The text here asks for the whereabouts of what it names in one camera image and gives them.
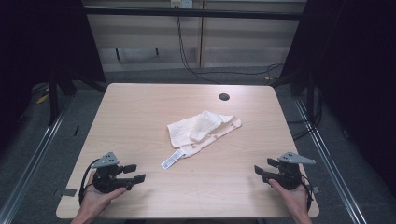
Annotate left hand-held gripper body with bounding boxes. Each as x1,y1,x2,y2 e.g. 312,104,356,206
91,151,125,194

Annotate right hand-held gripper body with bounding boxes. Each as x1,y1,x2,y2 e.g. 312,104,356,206
270,151,317,190

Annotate white cloth with label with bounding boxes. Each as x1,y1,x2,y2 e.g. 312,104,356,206
160,109,243,171

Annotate person's left hand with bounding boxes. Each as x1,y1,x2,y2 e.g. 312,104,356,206
78,172,128,217

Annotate person's right hand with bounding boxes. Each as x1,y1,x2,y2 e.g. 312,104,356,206
268,178,313,217

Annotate black metal stand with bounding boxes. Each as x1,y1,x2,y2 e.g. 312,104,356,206
46,62,78,127
268,66,316,125

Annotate yellow floor item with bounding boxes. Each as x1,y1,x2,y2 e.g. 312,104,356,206
35,92,50,105

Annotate black curtain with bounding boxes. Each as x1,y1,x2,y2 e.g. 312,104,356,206
279,0,396,190
0,0,107,153

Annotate black horizontal bar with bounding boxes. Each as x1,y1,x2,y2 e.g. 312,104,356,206
83,7,308,21

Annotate left hand-held gripper cable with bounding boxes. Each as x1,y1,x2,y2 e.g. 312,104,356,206
78,158,101,206

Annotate hand-held gripper cable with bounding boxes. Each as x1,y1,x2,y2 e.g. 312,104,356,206
78,158,101,206
299,173,314,213

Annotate right hand-held gripper cable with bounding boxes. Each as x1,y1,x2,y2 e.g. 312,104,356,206
299,173,314,213

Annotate metal floor rail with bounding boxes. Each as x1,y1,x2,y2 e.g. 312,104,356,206
293,97,369,224
0,101,72,224

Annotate black floor cables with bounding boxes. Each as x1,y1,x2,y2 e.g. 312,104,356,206
286,87,324,142

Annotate black hanging wall cable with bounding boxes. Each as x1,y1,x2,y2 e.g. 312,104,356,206
175,15,285,85

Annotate white wall socket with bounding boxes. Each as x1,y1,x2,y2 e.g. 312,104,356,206
170,0,194,9

